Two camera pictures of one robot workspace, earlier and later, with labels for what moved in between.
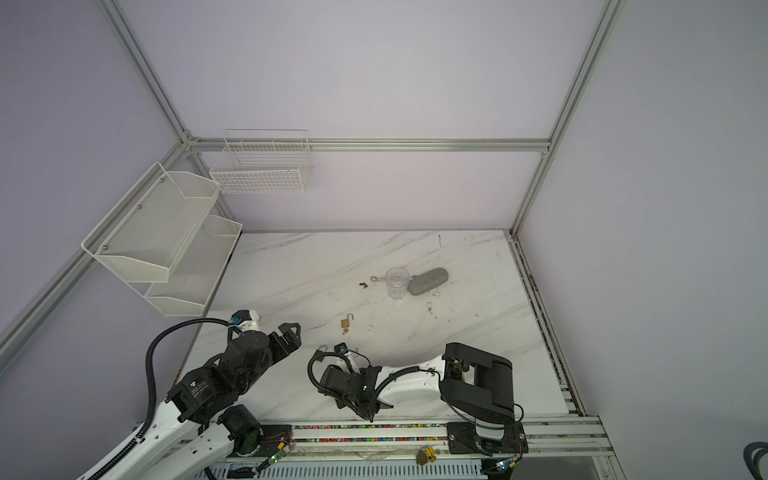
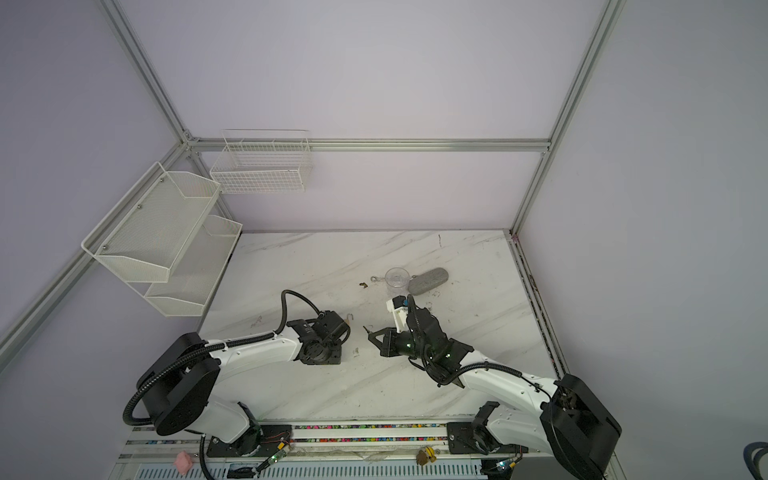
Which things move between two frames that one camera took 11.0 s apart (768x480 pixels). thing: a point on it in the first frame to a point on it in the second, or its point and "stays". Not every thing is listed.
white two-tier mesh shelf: x=167 y=239 stays
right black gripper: x=341 y=404 to x=387 y=346
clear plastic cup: x=396 y=280 stays
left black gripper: x=293 y=341 to x=335 y=358
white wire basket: x=263 y=161 stays
